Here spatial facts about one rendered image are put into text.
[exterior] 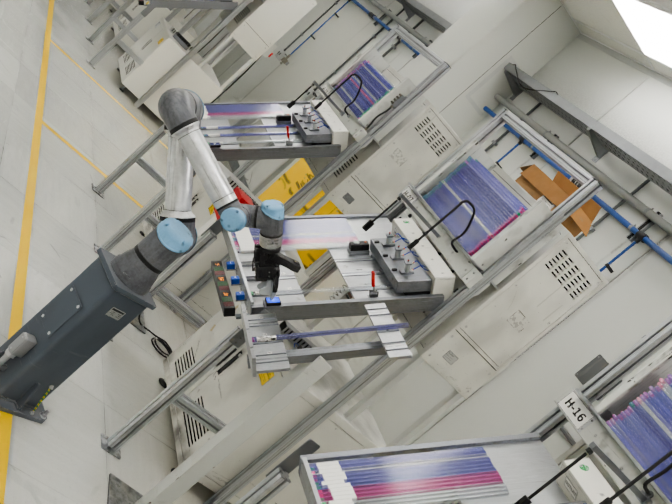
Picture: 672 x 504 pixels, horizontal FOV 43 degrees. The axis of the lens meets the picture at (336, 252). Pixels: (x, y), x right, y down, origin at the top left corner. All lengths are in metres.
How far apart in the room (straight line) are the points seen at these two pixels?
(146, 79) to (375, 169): 3.43
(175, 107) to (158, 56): 4.79
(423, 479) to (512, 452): 0.31
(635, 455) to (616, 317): 2.39
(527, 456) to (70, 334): 1.41
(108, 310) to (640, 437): 1.58
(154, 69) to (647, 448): 5.86
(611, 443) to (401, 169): 2.43
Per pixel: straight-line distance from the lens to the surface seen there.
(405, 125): 4.43
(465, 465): 2.42
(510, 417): 4.68
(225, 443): 2.83
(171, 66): 7.48
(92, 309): 2.71
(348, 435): 3.39
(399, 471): 2.35
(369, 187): 4.50
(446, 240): 3.31
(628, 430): 2.42
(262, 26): 7.49
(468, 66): 6.40
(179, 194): 2.80
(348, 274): 3.21
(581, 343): 4.71
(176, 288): 4.56
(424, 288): 3.14
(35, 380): 2.88
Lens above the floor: 1.46
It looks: 8 degrees down
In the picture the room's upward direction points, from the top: 49 degrees clockwise
